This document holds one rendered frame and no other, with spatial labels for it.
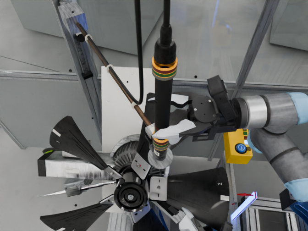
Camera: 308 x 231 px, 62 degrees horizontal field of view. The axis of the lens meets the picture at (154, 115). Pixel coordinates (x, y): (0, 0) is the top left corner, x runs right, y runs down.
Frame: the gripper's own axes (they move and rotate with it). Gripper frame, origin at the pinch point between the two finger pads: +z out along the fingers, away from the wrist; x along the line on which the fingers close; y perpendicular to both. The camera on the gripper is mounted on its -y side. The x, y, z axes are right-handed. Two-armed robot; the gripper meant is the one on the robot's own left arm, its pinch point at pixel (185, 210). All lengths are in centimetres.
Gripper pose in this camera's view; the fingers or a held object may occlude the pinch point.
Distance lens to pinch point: 96.0
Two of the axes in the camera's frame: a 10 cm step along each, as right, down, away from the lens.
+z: -5.5, -6.8, 4.8
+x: 0.9, 5.3, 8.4
